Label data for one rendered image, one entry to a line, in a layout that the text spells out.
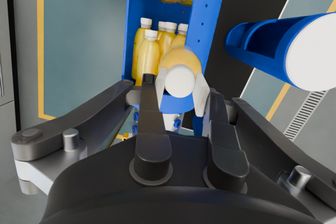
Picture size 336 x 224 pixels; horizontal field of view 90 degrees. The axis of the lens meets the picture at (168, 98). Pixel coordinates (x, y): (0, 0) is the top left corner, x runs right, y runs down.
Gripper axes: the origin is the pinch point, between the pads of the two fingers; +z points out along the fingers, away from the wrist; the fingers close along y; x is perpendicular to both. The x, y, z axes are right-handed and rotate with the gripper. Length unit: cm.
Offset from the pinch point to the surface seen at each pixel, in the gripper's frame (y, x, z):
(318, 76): 53, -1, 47
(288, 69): 41, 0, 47
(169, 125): 2, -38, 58
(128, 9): -18.0, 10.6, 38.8
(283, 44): 39, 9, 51
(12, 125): -169, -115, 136
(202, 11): 3.8, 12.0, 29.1
